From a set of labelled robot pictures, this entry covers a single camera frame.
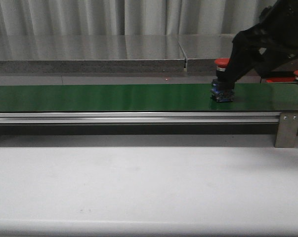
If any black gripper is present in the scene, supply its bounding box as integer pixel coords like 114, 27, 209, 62
223, 0, 298, 82

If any red bin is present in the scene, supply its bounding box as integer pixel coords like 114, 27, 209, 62
260, 77, 298, 84

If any green conveyor belt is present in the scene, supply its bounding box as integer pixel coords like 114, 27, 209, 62
0, 83, 298, 113

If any right grey stone countertop slab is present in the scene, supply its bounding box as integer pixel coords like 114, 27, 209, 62
177, 32, 298, 74

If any grey stone countertop slab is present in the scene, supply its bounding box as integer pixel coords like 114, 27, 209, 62
0, 35, 185, 74
177, 32, 298, 74

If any left grey stone countertop slab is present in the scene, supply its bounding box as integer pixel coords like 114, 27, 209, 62
0, 35, 185, 74

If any grey pleated curtain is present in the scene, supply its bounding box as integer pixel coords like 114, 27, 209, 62
0, 0, 273, 36

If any steel conveyor support bracket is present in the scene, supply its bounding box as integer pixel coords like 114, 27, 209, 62
275, 112, 298, 148

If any aluminium conveyor side rail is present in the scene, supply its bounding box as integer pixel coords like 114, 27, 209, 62
0, 112, 280, 125

